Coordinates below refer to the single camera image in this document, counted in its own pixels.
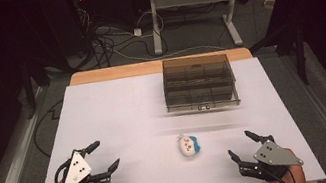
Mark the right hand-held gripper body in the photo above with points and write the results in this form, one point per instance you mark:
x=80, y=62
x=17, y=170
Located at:
x=275, y=154

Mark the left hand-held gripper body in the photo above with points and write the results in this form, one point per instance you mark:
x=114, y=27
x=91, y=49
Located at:
x=75, y=172

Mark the white and blue plush toy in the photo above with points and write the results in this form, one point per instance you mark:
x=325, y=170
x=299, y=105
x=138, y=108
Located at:
x=187, y=145

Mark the dark transparent drawer box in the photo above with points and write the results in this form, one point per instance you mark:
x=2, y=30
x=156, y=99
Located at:
x=199, y=81

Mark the person's right hand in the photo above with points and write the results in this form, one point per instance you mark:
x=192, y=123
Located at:
x=293, y=180

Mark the black metal stand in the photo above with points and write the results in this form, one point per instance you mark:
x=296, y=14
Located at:
x=31, y=84
x=295, y=48

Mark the grey power strip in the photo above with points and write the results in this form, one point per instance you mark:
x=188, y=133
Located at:
x=102, y=30

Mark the white power adapter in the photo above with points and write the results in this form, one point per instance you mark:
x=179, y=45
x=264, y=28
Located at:
x=138, y=32

